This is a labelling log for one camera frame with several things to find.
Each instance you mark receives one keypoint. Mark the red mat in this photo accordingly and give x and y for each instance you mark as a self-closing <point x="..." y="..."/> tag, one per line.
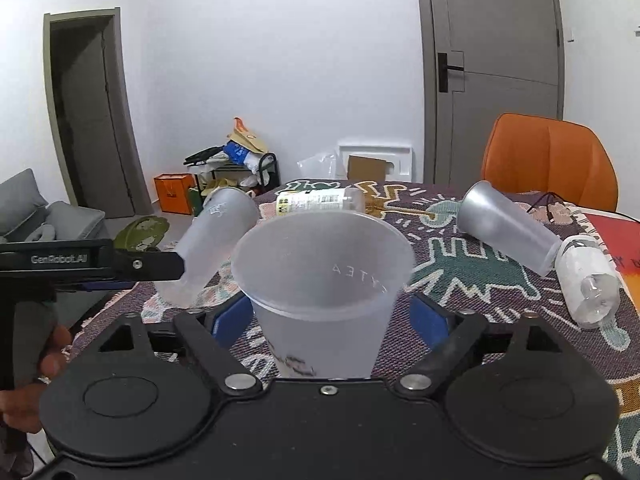
<point x="617" y="245"/>

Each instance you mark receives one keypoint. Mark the orange paper bag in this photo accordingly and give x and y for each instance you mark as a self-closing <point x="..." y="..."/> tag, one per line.
<point x="172" y="194"/>

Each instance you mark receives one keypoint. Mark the white wall switch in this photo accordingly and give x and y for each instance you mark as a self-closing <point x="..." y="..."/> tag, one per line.
<point x="570" y="35"/>

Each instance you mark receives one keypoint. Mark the blue and white bag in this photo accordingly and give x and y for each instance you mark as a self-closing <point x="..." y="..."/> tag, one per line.
<point x="240" y="155"/>

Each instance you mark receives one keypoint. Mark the brown cardboard pieces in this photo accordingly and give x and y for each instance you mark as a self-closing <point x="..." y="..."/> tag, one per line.
<point x="246" y="135"/>

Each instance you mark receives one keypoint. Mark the orange chair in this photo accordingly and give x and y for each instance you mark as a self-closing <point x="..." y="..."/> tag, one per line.
<point x="550" y="160"/>

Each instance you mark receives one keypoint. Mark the person's left hand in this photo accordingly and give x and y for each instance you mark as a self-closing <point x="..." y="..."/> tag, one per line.
<point x="50" y="355"/>

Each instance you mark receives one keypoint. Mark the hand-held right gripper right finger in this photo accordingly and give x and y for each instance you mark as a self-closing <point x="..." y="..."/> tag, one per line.
<point x="428" y="321"/>

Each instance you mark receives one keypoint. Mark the printed patterned tablecloth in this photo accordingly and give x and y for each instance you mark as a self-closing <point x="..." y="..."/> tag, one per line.
<point x="475" y="265"/>

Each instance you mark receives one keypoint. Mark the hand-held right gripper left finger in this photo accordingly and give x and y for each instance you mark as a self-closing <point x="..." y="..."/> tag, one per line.
<point x="231" y="319"/>

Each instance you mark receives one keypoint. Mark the clear plastic bag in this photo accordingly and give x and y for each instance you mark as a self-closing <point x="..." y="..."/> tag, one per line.
<point x="317" y="167"/>

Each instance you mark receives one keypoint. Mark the grey door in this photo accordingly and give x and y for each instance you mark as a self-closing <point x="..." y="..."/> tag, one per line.
<point x="500" y="35"/>

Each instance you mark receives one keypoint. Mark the grey sofa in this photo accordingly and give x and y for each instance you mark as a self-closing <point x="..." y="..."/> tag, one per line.
<point x="60" y="220"/>

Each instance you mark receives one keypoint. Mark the dark open doorway frame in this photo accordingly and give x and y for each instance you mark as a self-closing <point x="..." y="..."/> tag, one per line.
<point x="80" y="110"/>

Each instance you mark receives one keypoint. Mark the brown cardboard box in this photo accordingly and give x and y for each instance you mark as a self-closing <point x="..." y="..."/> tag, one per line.
<point x="367" y="169"/>

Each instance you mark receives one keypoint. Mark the frosted plastic cup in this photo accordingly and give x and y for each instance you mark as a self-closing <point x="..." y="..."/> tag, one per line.
<point x="220" y="230"/>
<point x="505" y="230"/>
<point x="325" y="305"/>

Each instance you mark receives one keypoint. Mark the white foam packaging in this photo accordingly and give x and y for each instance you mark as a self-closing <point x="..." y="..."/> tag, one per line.
<point x="372" y="149"/>

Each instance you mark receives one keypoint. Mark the clear bottle white label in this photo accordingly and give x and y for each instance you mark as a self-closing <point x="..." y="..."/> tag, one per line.
<point x="315" y="201"/>

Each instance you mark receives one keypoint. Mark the black storage rack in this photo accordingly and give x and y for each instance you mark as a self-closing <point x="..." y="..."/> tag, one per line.
<point x="270" y="172"/>

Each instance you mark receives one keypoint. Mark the white plastic bottle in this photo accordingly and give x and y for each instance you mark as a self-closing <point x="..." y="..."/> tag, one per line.
<point x="587" y="280"/>

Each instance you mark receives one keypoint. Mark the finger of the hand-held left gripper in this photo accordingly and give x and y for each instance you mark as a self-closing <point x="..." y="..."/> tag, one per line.
<point x="155" y="265"/>

